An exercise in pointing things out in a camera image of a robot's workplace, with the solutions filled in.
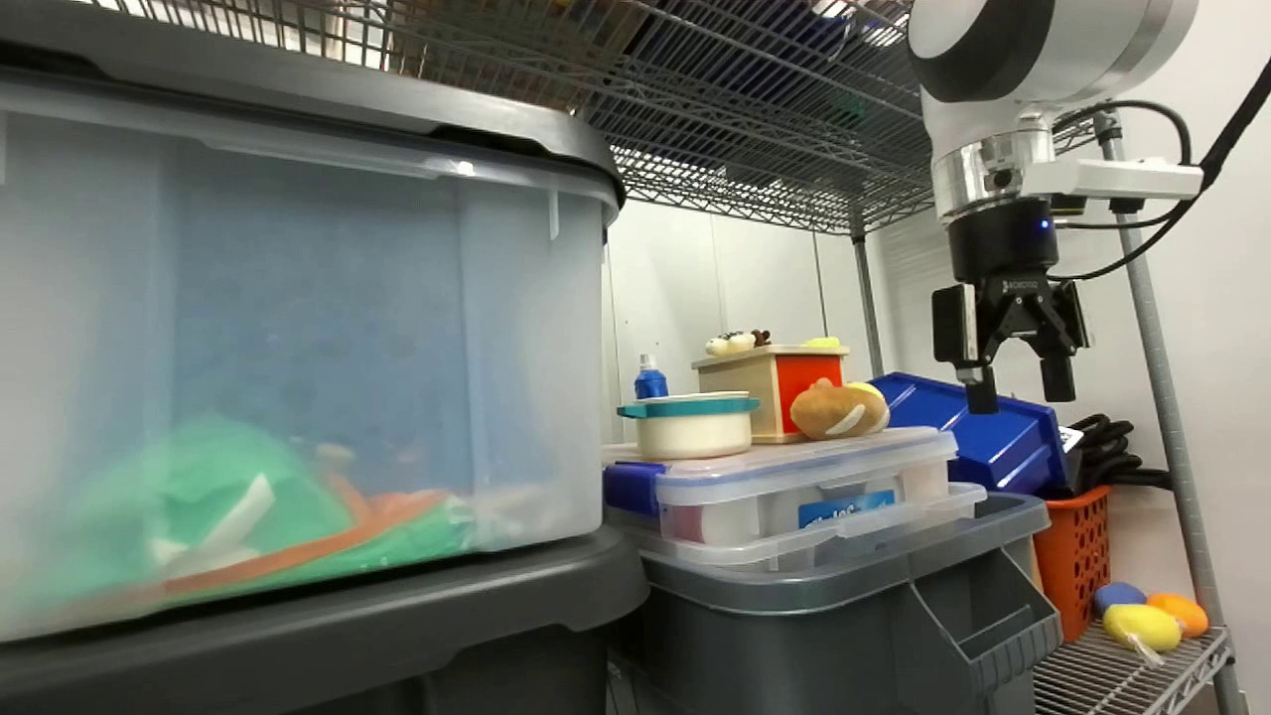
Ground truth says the large grey lower tote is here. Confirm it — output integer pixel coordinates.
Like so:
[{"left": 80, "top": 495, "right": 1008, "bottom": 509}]
[{"left": 0, "top": 527, "right": 648, "bottom": 715}]

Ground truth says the red wooden drawer box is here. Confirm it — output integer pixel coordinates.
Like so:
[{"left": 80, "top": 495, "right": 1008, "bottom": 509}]
[{"left": 697, "top": 349, "right": 841, "bottom": 441}]

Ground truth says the yellow round plush toy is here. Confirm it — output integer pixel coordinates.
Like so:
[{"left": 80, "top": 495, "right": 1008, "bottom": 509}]
[{"left": 849, "top": 382, "right": 890, "bottom": 433}]

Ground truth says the white bowl teal lid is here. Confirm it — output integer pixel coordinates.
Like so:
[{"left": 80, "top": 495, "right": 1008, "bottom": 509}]
[{"left": 621, "top": 389, "right": 755, "bottom": 459}]

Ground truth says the blue bottle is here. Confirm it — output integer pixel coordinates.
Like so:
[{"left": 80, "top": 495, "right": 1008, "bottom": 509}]
[{"left": 636, "top": 354, "right": 666, "bottom": 400}]

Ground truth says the blue plastic bin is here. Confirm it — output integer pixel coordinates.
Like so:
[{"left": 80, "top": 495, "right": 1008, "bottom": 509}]
[{"left": 875, "top": 374, "right": 1067, "bottom": 495}]

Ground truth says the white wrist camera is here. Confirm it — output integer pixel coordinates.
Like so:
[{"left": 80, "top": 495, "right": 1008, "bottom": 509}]
[{"left": 1022, "top": 159, "right": 1204, "bottom": 200}]

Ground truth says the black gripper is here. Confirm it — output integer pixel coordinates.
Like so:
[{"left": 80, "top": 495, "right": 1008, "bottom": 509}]
[{"left": 934, "top": 204, "right": 1089, "bottom": 411}]

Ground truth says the brown bread plush toy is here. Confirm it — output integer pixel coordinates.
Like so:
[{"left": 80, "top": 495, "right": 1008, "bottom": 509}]
[{"left": 792, "top": 376, "right": 871, "bottom": 435}]

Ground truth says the orange plush toy on shelf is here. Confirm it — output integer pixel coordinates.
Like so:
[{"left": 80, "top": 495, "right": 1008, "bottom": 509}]
[{"left": 1148, "top": 593, "right": 1210, "bottom": 634}]

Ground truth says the large clear storage tote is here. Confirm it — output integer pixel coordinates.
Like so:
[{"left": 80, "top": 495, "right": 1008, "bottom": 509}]
[{"left": 0, "top": 39, "right": 623, "bottom": 638}]

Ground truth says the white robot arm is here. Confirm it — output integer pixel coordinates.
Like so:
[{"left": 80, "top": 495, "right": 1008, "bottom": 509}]
[{"left": 907, "top": 0, "right": 1204, "bottom": 411}]

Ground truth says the orange mesh basket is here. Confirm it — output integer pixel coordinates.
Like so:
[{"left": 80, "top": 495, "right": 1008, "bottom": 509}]
[{"left": 1033, "top": 484, "right": 1111, "bottom": 638}]

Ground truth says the wire shelf rack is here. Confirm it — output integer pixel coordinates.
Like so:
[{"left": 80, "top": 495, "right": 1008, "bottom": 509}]
[{"left": 77, "top": 0, "right": 1251, "bottom": 715}]

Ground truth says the clear flat plastic container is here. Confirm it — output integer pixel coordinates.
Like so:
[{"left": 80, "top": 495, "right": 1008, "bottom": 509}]
[{"left": 603, "top": 430, "right": 987, "bottom": 573}]

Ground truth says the black cable bundle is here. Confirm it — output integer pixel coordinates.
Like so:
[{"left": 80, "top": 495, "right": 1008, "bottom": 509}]
[{"left": 1057, "top": 407, "right": 1177, "bottom": 495}]

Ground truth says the blue plush toy on shelf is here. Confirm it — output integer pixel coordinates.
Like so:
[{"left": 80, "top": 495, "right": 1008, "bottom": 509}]
[{"left": 1094, "top": 578, "right": 1148, "bottom": 610}]

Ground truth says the yellow plush toy on shelf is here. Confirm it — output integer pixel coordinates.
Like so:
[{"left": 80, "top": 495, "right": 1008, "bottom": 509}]
[{"left": 1102, "top": 605, "right": 1184, "bottom": 662}]

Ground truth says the yellow banana toy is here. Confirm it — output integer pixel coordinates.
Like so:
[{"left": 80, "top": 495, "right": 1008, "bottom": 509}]
[{"left": 799, "top": 332, "right": 846, "bottom": 354}]

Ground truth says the grey storage bin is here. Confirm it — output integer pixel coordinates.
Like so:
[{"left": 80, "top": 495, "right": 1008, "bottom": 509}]
[{"left": 616, "top": 495, "right": 1061, "bottom": 715}]

